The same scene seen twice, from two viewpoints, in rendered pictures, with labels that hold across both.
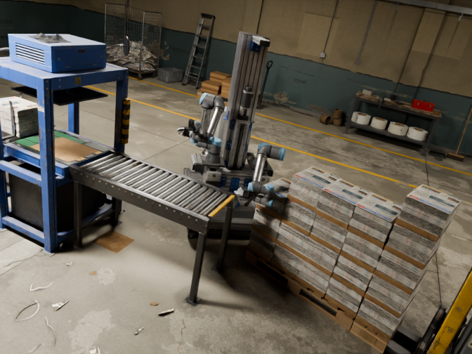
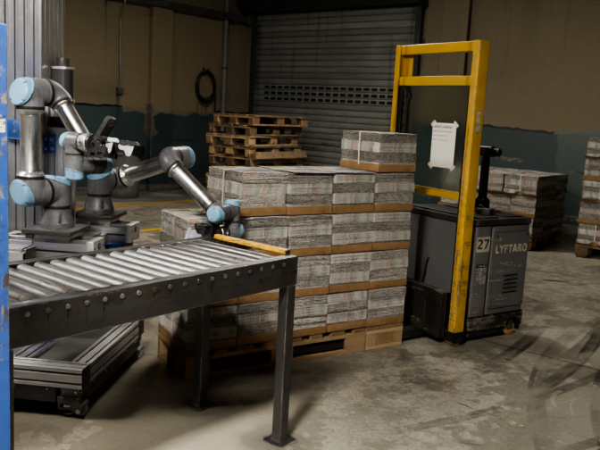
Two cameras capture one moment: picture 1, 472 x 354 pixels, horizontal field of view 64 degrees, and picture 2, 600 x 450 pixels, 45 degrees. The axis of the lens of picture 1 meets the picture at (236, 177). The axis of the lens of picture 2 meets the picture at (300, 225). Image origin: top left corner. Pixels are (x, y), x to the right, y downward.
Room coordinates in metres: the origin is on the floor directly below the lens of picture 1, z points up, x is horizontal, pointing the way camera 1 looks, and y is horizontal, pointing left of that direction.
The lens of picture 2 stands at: (1.38, 2.86, 1.38)
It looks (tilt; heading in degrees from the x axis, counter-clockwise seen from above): 9 degrees down; 290
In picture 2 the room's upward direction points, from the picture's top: 3 degrees clockwise
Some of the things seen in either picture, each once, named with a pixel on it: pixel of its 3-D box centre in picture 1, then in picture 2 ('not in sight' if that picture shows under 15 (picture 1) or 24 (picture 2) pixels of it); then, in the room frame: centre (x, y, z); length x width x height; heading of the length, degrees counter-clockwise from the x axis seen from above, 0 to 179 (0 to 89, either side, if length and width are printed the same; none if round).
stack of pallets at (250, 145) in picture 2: not in sight; (256, 159); (5.71, -7.00, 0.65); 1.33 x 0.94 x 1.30; 74
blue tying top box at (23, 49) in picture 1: (60, 51); not in sight; (3.19, 1.64, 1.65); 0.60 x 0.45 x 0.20; 160
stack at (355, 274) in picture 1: (313, 247); (268, 283); (2.89, -0.81, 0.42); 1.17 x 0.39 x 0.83; 53
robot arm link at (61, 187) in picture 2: (214, 145); (55, 189); (3.48, 0.26, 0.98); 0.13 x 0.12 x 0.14; 79
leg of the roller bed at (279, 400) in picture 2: (197, 267); (283, 363); (2.40, 0.16, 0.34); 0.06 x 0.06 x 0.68; 70
